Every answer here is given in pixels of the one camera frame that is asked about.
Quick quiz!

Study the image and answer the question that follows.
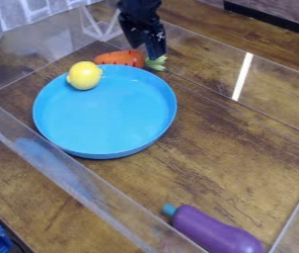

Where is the blue round tray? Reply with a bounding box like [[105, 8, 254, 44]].
[[33, 65, 177, 159]]

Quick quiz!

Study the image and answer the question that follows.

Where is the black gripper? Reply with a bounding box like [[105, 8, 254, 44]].
[[117, 0, 165, 60]]

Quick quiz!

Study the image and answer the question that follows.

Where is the purple toy eggplant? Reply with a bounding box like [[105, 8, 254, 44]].
[[161, 204, 264, 253]]

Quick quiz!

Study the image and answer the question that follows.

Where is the yellow toy lemon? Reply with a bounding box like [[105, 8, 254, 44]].
[[65, 61, 103, 90]]

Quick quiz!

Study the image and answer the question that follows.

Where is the clear acrylic corner bracket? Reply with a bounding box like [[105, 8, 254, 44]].
[[79, 2, 123, 42]]

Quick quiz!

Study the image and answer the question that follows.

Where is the white patterned curtain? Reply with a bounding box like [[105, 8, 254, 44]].
[[0, 0, 103, 39]]

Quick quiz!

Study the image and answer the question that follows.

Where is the clear acrylic enclosure wall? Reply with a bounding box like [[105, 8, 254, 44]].
[[0, 0, 299, 253]]

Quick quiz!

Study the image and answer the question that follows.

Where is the orange toy carrot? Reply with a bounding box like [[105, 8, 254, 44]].
[[93, 49, 167, 71]]

